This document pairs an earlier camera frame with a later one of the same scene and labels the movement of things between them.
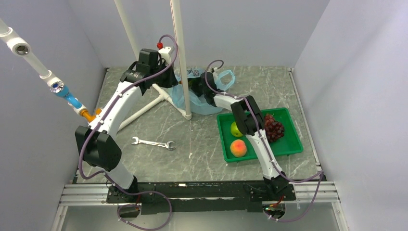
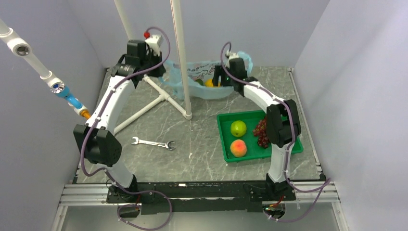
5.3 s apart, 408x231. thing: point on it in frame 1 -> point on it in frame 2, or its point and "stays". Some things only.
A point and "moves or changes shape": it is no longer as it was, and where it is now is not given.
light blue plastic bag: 197,105 moves or changes shape
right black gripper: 194,87 -> 219,71
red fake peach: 238,148 stays
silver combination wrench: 167,145 stays
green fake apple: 235,130 stays
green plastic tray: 289,143 stays
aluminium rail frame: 96,195 stays
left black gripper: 172,81 -> 160,71
